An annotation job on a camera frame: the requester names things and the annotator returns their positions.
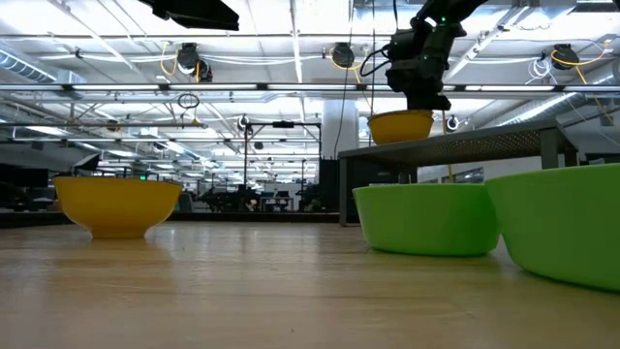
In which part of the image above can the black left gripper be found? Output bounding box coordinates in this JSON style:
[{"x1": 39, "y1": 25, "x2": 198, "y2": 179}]
[{"x1": 138, "y1": 0, "x2": 241, "y2": 31}]

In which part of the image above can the black aluminium table frame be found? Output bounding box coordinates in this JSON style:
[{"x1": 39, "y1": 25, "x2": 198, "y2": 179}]
[{"x1": 0, "y1": 208, "x2": 341, "y2": 229}]

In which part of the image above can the grey perforated metal shelf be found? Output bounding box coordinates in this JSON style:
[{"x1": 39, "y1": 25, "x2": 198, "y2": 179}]
[{"x1": 337, "y1": 119, "x2": 580, "y2": 228}]

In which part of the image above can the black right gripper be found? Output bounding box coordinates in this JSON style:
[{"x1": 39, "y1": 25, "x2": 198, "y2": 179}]
[{"x1": 386, "y1": 16, "x2": 469, "y2": 111}]

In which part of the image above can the long ceiling light rail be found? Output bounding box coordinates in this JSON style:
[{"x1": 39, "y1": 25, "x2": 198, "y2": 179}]
[{"x1": 0, "y1": 82, "x2": 620, "y2": 94}]

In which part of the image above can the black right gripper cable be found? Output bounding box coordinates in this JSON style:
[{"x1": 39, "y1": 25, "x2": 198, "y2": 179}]
[{"x1": 358, "y1": 44, "x2": 392, "y2": 79}]

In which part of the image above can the green mini bowl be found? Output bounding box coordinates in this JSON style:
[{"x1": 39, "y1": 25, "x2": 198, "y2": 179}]
[
  {"x1": 352, "y1": 182, "x2": 501, "y2": 258},
  {"x1": 485, "y1": 163, "x2": 620, "y2": 293}
]

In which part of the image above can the black ceiling cable reel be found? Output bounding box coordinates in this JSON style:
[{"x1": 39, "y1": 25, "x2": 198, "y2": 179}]
[
  {"x1": 176, "y1": 42, "x2": 214, "y2": 83},
  {"x1": 550, "y1": 43, "x2": 580, "y2": 72},
  {"x1": 330, "y1": 42, "x2": 357, "y2": 69}
]

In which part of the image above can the thin black hanging cable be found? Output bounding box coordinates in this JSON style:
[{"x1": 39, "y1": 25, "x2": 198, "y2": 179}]
[{"x1": 332, "y1": 0, "x2": 355, "y2": 160}]

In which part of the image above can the black background station frame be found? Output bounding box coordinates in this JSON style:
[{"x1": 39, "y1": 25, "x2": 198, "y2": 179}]
[{"x1": 243, "y1": 120, "x2": 323, "y2": 213}]

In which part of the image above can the white building column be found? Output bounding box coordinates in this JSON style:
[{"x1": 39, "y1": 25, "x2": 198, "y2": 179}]
[{"x1": 322, "y1": 99, "x2": 359, "y2": 159}]

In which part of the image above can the dark background monitor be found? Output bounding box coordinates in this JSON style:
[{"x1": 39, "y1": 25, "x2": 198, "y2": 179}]
[{"x1": 72, "y1": 153, "x2": 102, "y2": 174}]

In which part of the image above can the black cable loop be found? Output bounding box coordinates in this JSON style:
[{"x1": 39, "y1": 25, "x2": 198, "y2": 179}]
[{"x1": 176, "y1": 92, "x2": 201, "y2": 111}]

